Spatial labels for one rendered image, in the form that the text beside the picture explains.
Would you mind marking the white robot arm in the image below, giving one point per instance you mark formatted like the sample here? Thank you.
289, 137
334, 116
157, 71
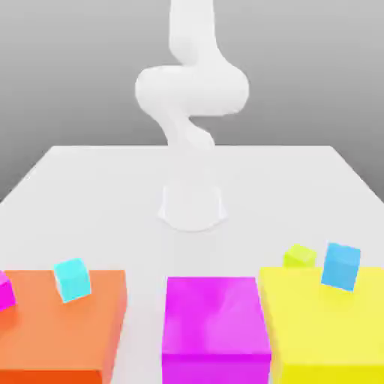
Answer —
192, 90

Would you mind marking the small lime cube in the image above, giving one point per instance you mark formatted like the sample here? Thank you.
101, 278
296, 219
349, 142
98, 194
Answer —
299, 256

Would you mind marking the small cyan cube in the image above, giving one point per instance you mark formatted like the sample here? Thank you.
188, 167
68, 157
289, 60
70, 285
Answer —
73, 280

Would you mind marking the small blue cube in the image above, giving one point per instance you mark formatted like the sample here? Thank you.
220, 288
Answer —
341, 267

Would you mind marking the small magenta cube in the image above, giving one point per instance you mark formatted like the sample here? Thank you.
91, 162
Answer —
5, 292

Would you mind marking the large magenta box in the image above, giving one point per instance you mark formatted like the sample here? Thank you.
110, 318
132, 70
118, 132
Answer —
214, 324

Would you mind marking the large yellow box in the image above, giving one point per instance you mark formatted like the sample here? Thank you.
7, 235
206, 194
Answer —
324, 330

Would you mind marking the large orange box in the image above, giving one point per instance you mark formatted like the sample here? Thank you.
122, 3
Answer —
60, 330

